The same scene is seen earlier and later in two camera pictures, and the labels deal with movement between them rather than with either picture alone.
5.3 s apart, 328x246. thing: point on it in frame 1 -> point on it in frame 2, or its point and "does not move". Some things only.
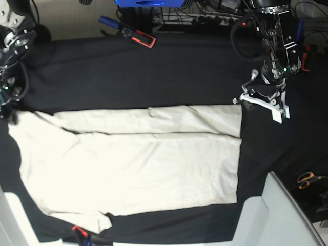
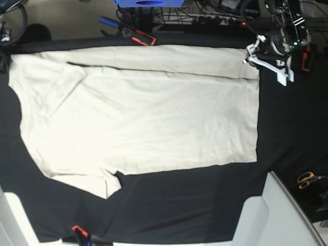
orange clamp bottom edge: [75, 227] does not move
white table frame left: [16, 228] does not move
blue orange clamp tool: [135, 35] does not move
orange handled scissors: [307, 178] does not move
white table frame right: [273, 219] does not move
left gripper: [8, 111] -> [5, 59]
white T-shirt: [83, 164] -> [91, 111]
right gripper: [271, 86] -> [273, 49]
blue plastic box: [155, 3] does not move
